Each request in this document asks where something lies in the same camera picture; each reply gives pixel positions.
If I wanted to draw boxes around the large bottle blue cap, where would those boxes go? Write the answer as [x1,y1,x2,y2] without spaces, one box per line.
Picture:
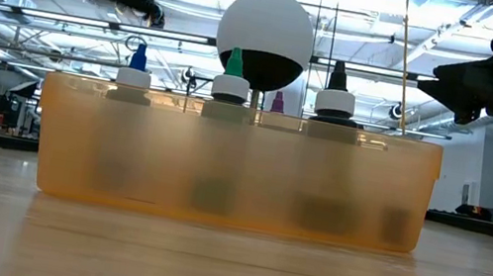
[89,39,162,199]

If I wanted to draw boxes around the large bottle black cap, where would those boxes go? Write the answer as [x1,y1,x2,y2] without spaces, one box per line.
[287,56,375,236]

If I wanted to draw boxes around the large bottle green cap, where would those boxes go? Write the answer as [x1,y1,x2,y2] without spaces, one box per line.
[183,42,262,218]

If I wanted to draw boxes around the small bottle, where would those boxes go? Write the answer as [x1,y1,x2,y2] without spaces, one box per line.
[259,88,306,133]

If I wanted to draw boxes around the long ceiling light strip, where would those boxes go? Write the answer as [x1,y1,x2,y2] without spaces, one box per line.
[0,2,218,48]
[311,56,439,86]

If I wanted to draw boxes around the white globe lamp black base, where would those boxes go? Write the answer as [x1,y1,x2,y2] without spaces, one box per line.
[205,0,322,118]

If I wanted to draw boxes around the orange translucent plastic bin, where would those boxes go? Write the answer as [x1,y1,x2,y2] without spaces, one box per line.
[25,68,447,259]

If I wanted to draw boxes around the black ceiling cable reel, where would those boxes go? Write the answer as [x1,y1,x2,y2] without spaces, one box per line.
[177,65,199,91]
[144,0,169,31]
[387,100,407,123]

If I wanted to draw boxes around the black hanging cable loop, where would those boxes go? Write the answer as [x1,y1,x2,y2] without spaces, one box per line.
[123,33,150,55]

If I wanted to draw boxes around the yellow power cable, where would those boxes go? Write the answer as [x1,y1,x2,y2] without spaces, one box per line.
[381,0,428,134]

